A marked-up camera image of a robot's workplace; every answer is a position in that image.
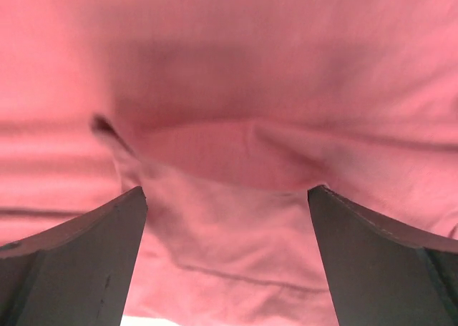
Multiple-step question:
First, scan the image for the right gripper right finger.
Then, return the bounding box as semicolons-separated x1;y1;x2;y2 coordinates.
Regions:
308;186;457;326

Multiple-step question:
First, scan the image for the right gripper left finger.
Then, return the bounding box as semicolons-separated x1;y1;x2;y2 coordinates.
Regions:
1;187;147;326

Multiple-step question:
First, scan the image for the pink t shirt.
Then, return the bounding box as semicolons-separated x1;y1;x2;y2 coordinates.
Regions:
1;0;457;325

